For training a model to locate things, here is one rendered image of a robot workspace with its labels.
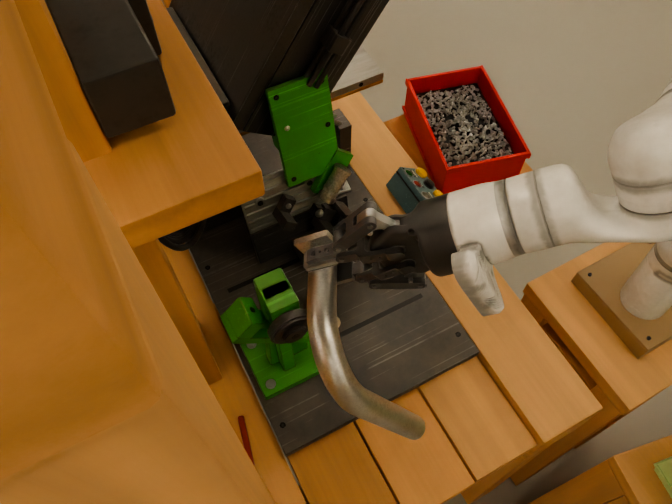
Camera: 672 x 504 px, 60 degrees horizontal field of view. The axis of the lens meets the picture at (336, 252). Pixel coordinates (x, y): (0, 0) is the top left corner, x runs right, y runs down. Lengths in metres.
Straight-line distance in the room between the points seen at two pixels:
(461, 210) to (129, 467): 0.40
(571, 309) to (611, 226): 0.82
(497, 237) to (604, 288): 0.84
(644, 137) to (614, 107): 2.59
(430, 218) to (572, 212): 0.12
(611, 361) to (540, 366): 0.17
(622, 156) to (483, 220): 0.12
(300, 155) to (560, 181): 0.68
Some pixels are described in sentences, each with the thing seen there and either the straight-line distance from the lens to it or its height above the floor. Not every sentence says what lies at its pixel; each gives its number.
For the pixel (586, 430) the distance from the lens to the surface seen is 1.50.
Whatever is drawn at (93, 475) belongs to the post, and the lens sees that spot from 0.18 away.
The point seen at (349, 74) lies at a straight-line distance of 1.28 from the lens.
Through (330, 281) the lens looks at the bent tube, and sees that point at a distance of 0.59.
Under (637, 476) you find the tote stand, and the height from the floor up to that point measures 0.79.
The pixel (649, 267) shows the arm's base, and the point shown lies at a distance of 1.24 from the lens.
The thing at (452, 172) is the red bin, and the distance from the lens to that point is 1.41.
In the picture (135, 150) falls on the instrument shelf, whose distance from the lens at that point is 0.62.
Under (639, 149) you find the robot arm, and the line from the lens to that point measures 0.51.
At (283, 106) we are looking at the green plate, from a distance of 1.06.
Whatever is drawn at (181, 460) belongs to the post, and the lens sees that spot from 0.19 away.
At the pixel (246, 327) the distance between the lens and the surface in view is 0.93.
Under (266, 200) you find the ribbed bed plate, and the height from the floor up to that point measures 1.05.
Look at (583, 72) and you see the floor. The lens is 3.22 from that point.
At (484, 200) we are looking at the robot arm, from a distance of 0.53.
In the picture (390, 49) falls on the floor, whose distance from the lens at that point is 3.12.
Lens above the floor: 1.98
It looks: 59 degrees down
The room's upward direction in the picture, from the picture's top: straight up
